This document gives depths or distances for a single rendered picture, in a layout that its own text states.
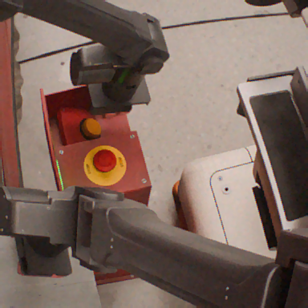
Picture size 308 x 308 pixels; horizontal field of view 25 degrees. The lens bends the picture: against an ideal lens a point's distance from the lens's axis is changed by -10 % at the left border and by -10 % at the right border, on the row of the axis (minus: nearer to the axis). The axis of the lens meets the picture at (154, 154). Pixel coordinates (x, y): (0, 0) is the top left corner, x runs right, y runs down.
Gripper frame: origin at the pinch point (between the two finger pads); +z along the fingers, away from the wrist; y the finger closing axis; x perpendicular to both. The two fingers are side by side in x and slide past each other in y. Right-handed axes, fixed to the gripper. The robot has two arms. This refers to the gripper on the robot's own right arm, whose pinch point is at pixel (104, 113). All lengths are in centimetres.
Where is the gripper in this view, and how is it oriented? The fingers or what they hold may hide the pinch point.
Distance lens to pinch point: 131.6
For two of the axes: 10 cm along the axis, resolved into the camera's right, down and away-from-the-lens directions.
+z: -3.0, 4.2, 8.6
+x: 2.5, 9.0, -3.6
